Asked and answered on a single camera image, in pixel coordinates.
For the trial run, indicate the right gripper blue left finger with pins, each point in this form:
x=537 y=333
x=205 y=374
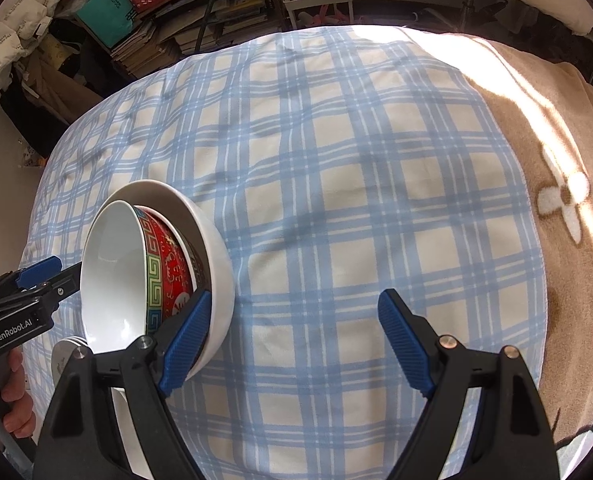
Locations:
x=180 y=341

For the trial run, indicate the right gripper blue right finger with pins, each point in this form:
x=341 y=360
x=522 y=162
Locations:
x=412 y=340

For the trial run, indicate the red bowl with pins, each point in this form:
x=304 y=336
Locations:
x=195 y=265
x=134 y=276

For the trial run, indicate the large white bowl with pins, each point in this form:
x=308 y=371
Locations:
x=204 y=246

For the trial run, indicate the cherry plate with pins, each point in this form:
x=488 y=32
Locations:
x=60 y=355

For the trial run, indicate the person's left hand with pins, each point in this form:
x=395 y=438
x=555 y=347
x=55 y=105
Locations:
x=21 y=420

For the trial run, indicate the blue plaid cloth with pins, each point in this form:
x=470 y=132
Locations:
x=336 y=163

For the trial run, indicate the brown coat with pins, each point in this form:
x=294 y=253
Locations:
x=48 y=80

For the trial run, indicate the brown flower blanket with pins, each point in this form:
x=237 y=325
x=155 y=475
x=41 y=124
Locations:
x=545 y=111

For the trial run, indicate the stack of books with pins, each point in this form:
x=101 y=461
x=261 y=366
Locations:
x=144 y=52

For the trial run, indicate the white puffer jacket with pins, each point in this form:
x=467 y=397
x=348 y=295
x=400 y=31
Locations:
x=23 y=23

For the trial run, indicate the teal bag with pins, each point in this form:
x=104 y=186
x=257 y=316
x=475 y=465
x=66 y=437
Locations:
x=109 y=20

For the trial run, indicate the wooden shelf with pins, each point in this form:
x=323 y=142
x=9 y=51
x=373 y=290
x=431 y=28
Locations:
x=231 y=22

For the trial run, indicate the black reaching pole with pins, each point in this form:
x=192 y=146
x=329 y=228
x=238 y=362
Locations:
x=204 y=26

